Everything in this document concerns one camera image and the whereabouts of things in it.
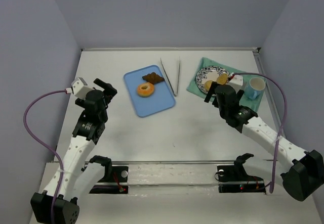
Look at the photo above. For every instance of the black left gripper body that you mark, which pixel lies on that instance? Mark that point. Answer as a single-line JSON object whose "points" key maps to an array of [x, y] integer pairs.
{"points": [[108, 90]]}

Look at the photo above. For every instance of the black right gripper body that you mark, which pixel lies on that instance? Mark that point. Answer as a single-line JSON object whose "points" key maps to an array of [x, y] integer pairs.
{"points": [[211, 93]]}

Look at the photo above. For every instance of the round yellow bun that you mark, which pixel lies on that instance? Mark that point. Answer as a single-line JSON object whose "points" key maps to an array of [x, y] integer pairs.
{"points": [[207, 85]]}

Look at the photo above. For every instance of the oval seeded bread roll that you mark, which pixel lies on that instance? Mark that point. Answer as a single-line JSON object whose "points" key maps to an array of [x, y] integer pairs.
{"points": [[222, 79]]}

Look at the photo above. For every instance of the metal kitchen tongs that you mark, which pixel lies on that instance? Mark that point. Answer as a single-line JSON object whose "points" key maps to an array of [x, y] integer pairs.
{"points": [[176, 89]]}

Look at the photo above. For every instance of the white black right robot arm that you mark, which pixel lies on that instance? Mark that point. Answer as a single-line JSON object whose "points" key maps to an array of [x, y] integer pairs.
{"points": [[302, 170]]}

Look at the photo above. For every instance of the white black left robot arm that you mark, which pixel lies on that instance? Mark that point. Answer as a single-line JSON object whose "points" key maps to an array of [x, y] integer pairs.
{"points": [[57, 203]]}

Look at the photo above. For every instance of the blue floral plate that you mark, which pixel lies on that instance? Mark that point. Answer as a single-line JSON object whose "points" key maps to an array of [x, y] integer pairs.
{"points": [[208, 73]]}

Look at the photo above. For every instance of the green cloth mat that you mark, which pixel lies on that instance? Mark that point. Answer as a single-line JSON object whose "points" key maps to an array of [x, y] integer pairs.
{"points": [[204, 62]]}

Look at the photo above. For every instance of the light blue mug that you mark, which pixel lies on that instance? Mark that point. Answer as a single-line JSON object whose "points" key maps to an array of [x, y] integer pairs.
{"points": [[254, 87]]}

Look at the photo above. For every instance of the orange glazed donut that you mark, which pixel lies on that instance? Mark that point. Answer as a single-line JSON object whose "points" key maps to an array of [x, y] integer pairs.
{"points": [[145, 89]]}

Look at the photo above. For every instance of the dark brown croissant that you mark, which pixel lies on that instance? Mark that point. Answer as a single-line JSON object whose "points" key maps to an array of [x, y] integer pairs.
{"points": [[153, 78]]}

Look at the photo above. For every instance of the blue plastic tray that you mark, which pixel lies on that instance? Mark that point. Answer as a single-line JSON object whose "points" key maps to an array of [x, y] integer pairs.
{"points": [[161, 99]]}

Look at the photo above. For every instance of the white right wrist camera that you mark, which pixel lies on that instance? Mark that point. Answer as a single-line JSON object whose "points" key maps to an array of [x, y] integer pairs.
{"points": [[236, 82]]}

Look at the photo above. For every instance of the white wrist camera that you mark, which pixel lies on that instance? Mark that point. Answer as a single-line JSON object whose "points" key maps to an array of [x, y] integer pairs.
{"points": [[236, 82], [80, 88]]}

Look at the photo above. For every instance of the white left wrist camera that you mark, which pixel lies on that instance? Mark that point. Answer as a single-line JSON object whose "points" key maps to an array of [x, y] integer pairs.
{"points": [[80, 88]]}

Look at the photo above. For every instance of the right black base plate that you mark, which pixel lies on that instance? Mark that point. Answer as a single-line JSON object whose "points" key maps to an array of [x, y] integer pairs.
{"points": [[234, 180]]}

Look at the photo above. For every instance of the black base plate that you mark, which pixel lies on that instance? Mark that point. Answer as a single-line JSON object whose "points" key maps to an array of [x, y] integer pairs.
{"points": [[115, 183], [234, 180]]}

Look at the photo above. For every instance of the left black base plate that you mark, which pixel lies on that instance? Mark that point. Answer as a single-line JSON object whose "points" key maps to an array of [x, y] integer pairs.
{"points": [[115, 183]]}

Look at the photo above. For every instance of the aluminium front rail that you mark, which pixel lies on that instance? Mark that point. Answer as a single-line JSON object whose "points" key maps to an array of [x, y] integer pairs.
{"points": [[174, 162]]}

